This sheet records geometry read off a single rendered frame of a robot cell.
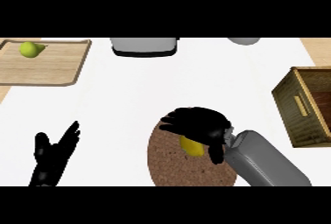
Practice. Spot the brown round placemat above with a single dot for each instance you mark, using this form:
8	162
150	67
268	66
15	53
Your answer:
181	166

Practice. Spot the brown wicker basket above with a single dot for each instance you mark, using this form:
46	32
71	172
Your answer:
303	108

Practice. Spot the yellow lemon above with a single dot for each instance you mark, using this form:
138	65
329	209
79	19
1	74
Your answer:
193	147

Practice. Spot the green pear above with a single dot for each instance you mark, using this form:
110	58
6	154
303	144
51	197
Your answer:
30	49

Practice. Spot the pale grey round object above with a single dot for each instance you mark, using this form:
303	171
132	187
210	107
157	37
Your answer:
244	40

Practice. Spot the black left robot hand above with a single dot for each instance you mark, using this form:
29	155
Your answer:
51	157

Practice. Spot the pale wooden tray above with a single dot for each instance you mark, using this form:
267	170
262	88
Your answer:
40	64

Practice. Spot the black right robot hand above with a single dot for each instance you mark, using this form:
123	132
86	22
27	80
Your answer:
200	124

